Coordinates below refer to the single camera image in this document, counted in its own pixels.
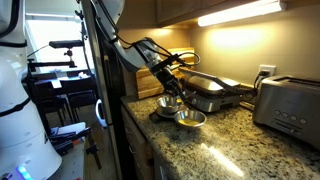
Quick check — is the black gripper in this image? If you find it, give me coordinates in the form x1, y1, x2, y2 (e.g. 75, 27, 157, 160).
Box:
151, 63, 187, 101

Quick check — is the deep steel bowl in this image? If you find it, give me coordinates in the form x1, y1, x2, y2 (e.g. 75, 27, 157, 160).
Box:
156, 95, 184, 114

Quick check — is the shallow steel bowl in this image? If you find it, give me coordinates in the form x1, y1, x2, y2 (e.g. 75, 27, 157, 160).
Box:
173, 109, 208, 130

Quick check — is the thick end-grain cutting board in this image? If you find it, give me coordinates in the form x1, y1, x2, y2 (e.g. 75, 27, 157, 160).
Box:
134, 47, 196, 100

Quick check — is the yellow grainy food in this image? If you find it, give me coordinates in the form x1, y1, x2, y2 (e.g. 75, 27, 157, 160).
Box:
179, 118, 201, 127

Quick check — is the black kitchen scale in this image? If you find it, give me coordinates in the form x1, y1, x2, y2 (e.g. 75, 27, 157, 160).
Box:
148, 104, 188, 123

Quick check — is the steel panini press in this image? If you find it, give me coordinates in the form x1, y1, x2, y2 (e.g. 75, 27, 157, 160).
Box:
179, 67, 243, 113

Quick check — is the light wooden cutting board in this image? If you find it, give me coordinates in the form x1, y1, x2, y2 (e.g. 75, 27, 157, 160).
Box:
132, 64, 158, 81

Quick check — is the wooden base cabinet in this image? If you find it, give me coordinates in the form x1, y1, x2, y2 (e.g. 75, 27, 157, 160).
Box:
120, 103, 159, 180

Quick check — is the wooden upper cabinet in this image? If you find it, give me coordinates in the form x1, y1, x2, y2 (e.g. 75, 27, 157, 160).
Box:
145, 0, 320, 29

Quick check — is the dark dining chair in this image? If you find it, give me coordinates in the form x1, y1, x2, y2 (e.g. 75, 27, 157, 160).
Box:
33, 80, 69, 127
59, 77, 99, 123

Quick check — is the warm under-cabinet light bar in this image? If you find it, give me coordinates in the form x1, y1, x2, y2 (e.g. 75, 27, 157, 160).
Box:
197, 0, 288, 28

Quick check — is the black clamp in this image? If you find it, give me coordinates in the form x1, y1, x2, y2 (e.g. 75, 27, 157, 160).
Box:
85, 133, 103, 170

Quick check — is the dark dining table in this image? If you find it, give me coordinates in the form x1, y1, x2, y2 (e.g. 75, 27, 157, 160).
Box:
31, 70, 98, 89

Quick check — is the steel toaster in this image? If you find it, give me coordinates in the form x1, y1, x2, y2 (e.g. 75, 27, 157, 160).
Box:
252, 74, 320, 151

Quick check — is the black equipment bundle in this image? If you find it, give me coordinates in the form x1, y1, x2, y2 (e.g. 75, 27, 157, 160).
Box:
49, 127, 93, 156

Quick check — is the white metal cart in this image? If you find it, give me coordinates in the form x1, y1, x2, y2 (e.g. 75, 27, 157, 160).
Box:
48, 121, 103, 180

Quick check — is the bright window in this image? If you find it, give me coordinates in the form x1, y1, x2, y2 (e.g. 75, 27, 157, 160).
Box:
24, 13, 88, 73

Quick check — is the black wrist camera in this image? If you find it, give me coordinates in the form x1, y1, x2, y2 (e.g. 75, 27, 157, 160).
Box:
162, 54, 183, 68

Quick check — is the black vertical frame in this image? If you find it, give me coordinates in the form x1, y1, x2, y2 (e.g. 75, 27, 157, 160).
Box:
80, 0, 131, 180

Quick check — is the white curved handle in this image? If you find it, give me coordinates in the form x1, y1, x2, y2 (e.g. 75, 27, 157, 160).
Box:
95, 98, 108, 129

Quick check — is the black power plug cord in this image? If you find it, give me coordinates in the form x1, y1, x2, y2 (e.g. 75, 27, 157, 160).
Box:
253, 70, 270, 93

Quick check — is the white wall outlet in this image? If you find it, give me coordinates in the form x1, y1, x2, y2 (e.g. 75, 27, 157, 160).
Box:
258, 64, 277, 78

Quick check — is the black tripod camera mount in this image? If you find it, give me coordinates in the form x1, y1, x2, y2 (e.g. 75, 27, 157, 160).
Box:
28, 39, 85, 69

